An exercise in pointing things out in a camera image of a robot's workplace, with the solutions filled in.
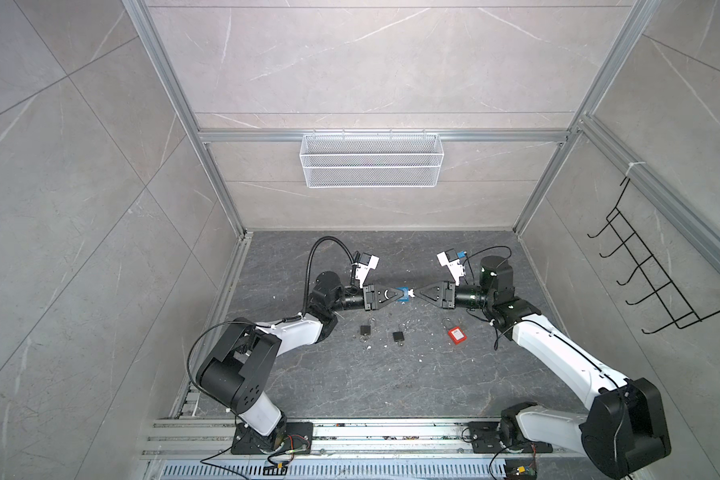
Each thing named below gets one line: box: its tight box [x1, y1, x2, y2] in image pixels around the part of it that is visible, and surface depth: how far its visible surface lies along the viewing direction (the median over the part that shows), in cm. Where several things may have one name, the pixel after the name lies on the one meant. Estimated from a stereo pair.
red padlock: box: [447, 326, 468, 345], surface depth 92 cm
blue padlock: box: [396, 286, 411, 302], surface depth 75 cm
